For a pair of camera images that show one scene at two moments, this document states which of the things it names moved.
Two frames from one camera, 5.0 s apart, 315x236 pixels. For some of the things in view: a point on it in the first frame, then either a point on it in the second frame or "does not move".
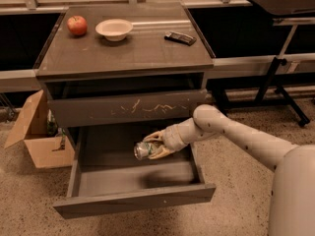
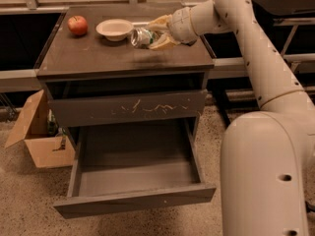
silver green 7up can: [142, 149] → [142, 37]
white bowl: [114, 29] does not move
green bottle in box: [52, 128] does not move
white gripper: [171, 137] → [179, 25]
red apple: [77, 25] does not move
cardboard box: [31, 127] does not move
